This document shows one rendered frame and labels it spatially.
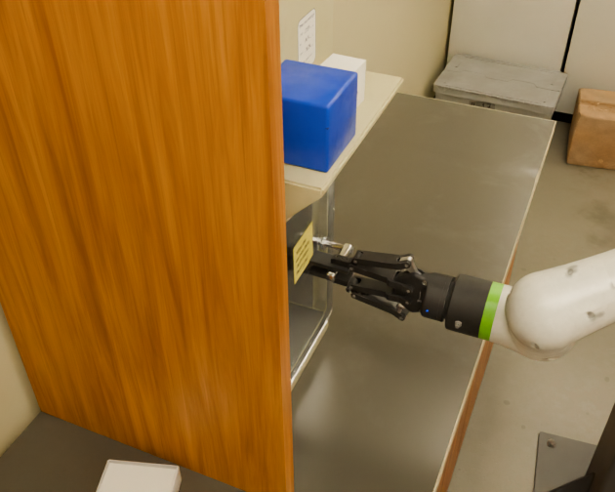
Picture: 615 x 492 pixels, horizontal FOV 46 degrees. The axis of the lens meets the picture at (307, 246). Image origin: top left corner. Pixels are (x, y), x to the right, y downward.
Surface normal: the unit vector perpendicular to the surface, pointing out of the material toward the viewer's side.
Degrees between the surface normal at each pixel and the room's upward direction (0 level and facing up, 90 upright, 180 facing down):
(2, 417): 90
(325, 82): 0
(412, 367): 0
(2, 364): 90
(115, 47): 90
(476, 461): 0
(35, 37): 90
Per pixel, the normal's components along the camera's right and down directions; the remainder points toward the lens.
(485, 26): -0.40, 0.58
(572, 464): 0.00, -0.78
